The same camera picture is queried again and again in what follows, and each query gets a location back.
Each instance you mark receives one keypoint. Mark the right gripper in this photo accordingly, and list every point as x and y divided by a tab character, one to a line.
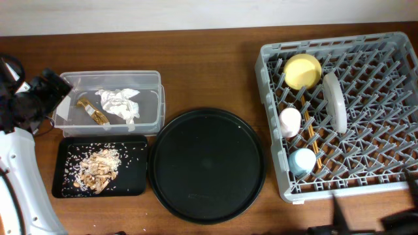
403	223

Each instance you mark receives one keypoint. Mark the blue cup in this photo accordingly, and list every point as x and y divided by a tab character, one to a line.
301	161

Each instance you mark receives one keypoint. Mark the gold foil wrapper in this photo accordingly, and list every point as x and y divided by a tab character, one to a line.
96	115

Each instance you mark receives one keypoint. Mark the white napkin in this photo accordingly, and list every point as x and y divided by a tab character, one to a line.
119	103

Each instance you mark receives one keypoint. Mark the white round plate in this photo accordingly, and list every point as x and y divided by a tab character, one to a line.
335	107

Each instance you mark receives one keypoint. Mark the pink cup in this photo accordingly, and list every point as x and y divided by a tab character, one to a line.
290	121

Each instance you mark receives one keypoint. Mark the food scraps with rice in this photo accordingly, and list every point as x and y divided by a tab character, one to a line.
97	170

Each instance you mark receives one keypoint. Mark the yellow bowl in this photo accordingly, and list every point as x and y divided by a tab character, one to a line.
302	70

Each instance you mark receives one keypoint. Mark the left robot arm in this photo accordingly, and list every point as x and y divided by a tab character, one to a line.
25	206

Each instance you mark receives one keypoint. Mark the clear plastic waste bin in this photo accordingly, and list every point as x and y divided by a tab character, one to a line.
151	101

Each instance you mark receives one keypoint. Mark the grey dishwasher rack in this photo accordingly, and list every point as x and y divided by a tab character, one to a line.
378	77

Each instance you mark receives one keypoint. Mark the white label on bin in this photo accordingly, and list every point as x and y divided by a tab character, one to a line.
63	108

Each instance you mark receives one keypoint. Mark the black rectangular tray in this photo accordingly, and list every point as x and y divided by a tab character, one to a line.
131	181

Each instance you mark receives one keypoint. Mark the round black serving tray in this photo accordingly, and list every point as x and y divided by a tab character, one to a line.
207	166

